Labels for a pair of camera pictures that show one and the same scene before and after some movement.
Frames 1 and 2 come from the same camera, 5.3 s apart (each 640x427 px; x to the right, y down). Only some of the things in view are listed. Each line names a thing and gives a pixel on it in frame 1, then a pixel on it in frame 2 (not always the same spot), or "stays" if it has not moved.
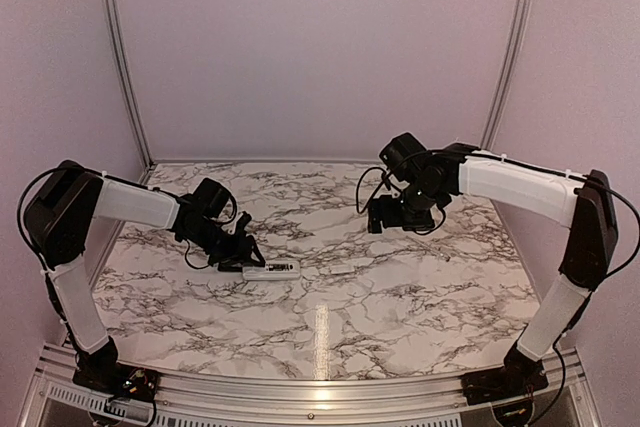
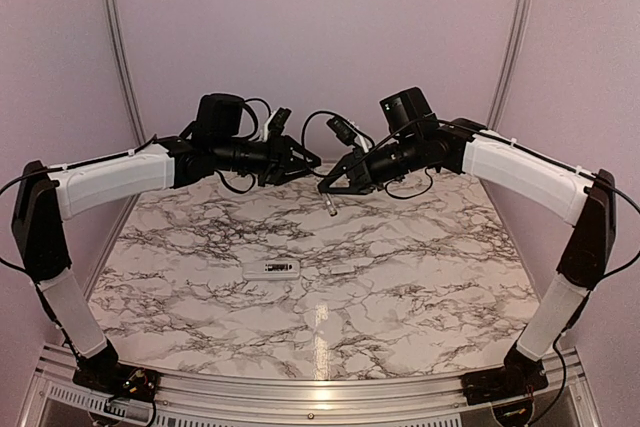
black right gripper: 391,218 → 359,173
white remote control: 273,270 stays
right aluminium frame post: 514,49 stays
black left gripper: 238,250 → 280,160
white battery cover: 342,269 stays
